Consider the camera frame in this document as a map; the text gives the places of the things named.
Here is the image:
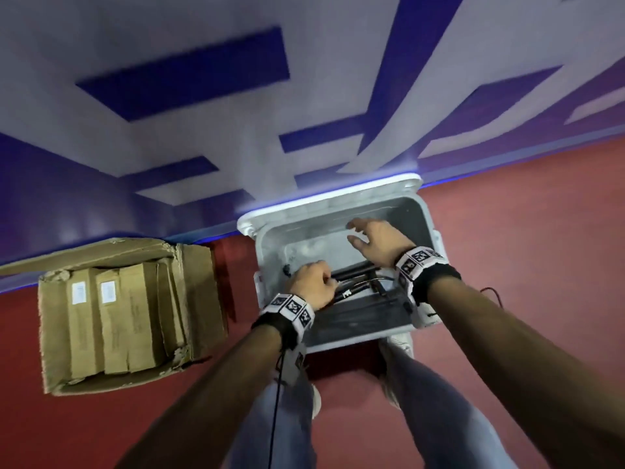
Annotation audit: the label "person's left hand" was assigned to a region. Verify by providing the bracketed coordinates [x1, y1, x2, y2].
[285, 260, 339, 312]

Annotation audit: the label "person's right hand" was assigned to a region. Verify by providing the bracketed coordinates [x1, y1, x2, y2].
[345, 218, 416, 269]

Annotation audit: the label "clear plastic storage bin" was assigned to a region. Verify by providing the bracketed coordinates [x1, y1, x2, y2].
[253, 192, 446, 355]

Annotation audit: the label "large torn cardboard box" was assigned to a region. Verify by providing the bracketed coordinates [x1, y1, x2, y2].
[0, 237, 229, 397]

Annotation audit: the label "person's left forearm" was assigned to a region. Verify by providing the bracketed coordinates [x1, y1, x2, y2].
[117, 324, 284, 469]

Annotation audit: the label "person's right forearm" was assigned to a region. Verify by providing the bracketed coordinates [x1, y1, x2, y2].
[427, 277, 625, 469]

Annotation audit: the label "person's right shoe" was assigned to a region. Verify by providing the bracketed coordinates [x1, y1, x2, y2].
[385, 332, 415, 360]

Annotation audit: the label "person's grey trousers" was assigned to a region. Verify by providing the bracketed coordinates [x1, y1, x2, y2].
[224, 336, 518, 469]

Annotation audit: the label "black wristband with marker tiles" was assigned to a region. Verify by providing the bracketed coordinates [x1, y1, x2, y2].
[251, 293, 316, 350]
[394, 246, 462, 306]

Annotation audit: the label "blue printed barrier board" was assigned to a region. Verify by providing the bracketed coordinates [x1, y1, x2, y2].
[0, 0, 625, 294]

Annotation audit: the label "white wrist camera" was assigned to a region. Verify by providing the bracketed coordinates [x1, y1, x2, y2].
[278, 344, 309, 386]
[412, 302, 443, 330]

